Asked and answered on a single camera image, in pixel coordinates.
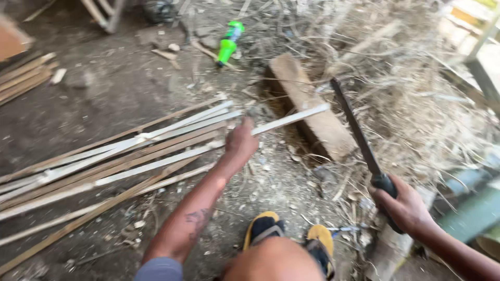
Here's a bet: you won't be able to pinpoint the wooden chopping block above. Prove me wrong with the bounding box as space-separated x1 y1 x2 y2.
267 53 357 162

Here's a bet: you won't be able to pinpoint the grey shorts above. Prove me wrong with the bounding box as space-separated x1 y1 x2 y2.
134 257 184 281

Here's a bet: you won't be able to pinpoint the long machete with black handle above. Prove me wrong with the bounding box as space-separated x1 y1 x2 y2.
330 78 405 235

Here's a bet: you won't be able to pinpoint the green plastic bottle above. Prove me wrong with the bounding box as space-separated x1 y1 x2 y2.
216 21 245 68

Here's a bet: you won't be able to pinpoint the person's bare knee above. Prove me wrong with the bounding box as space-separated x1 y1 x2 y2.
223 237 326 281

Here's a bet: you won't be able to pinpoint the wooden frame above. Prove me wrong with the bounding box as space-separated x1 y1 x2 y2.
80 0 126 34

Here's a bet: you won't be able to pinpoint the yellow and black sandal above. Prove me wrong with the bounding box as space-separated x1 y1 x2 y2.
243 211 285 251
305 224 336 281

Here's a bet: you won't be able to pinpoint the stack of short bamboo slats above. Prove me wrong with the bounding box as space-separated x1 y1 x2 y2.
0 52 60 107

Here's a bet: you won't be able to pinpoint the pile of split bamboo strips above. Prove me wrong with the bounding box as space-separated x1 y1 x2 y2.
0 98 243 276

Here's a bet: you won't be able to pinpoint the green wooden bench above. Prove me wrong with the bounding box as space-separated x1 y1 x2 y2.
434 156 500 244

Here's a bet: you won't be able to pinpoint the heap of bamboo shavings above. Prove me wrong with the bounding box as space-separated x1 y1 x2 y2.
250 0 500 203

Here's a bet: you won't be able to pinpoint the person's right hand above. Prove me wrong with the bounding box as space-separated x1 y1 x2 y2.
368 174 435 237

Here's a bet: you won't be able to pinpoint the pale split bamboo strip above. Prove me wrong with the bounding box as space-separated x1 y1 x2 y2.
94 103 331 187

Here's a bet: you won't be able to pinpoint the person's left hand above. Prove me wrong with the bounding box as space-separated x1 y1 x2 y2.
224 116 259 166

